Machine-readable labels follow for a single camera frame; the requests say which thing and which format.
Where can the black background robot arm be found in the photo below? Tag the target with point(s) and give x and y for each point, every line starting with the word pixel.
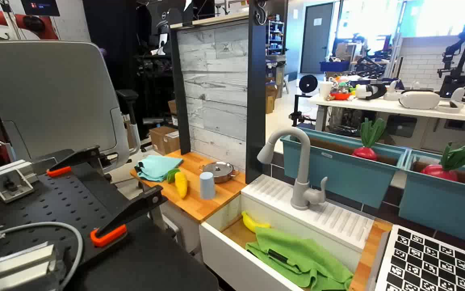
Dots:
pixel 459 51

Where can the small silver pot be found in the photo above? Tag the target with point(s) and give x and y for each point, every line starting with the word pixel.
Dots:
pixel 223 178

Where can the grey-blue cup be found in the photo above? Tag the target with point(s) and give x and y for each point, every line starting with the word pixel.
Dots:
pixel 207 187

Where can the white wood backsplash panel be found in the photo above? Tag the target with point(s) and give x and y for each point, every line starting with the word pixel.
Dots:
pixel 217 91

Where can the wooden kitchen counter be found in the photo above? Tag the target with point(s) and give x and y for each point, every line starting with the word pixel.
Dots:
pixel 201 204

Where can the cardboard box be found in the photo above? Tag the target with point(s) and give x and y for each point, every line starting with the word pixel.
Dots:
pixel 164 140

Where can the grey toy faucet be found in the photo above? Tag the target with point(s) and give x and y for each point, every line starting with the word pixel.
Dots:
pixel 301 178

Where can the yellow toy banana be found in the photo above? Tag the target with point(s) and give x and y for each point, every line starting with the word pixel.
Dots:
pixel 251 224

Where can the teal cloth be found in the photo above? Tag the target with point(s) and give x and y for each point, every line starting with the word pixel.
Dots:
pixel 154 166

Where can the round black device on stand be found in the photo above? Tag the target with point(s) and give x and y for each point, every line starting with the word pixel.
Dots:
pixel 309 85

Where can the teal planter box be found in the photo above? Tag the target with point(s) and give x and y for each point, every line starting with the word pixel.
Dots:
pixel 346 175
pixel 448 208

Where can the red bowl of toys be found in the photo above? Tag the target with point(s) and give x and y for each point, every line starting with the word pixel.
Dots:
pixel 340 94

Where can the white toy sink unit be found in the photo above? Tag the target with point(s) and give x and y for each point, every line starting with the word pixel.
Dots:
pixel 330 219

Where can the black clamp orange tip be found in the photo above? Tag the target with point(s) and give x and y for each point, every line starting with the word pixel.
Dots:
pixel 128 211
pixel 77 157

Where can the green cloth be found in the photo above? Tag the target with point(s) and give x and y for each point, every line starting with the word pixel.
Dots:
pixel 298 259

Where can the red toy radish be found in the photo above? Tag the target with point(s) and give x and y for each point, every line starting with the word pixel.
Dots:
pixel 438 170
pixel 366 153

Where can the grey door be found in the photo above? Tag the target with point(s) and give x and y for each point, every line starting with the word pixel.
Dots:
pixel 317 41

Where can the white background table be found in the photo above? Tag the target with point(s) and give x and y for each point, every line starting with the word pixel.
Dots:
pixel 383 106

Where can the grey monitor back panel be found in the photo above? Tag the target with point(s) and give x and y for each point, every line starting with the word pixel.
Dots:
pixel 49 98

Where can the white VR headset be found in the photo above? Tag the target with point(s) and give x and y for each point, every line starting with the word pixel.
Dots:
pixel 419 101

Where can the black white calibration board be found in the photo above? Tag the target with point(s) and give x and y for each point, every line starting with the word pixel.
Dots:
pixel 432 264

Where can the red pipe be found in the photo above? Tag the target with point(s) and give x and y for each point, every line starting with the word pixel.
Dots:
pixel 23 22

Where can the wide black frame post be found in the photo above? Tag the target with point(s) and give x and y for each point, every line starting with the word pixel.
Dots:
pixel 256 98

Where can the thin black frame post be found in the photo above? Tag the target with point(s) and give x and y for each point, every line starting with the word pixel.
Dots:
pixel 181 98

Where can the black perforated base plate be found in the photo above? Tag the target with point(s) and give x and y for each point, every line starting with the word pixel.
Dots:
pixel 56 200

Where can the aluminium extrusion rail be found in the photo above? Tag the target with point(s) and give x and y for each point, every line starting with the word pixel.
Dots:
pixel 7 180

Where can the aluminium bracket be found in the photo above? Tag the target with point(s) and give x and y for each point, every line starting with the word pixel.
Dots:
pixel 17 267

